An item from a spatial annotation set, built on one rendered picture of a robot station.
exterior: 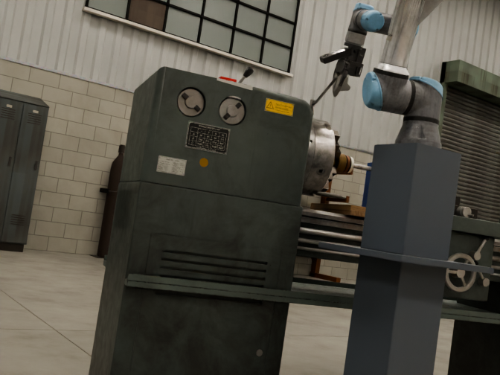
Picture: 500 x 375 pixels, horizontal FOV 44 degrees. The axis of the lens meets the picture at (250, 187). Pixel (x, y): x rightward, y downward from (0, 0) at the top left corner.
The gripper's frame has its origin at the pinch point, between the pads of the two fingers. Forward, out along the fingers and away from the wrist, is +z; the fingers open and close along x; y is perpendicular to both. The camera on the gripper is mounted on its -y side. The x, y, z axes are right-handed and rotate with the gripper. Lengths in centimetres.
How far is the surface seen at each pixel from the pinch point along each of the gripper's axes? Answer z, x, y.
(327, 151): 21.2, -11.4, -1.3
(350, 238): 51, -23, 14
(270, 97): 5.0, -16.6, -31.6
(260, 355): 91, -47, -21
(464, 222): 34, -31, 56
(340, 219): 44.7, -20.8, 8.0
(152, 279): 68, -43, -64
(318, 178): 32.4, -12.1, -1.9
